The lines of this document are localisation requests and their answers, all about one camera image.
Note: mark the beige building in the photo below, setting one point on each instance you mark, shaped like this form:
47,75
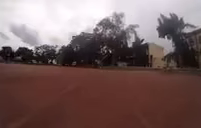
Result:
156,55

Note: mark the row of dark trees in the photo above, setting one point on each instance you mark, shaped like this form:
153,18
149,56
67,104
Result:
104,40

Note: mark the red running track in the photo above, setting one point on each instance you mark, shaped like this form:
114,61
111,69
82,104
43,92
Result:
88,96

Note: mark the tall dark tree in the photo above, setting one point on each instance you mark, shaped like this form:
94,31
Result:
176,33

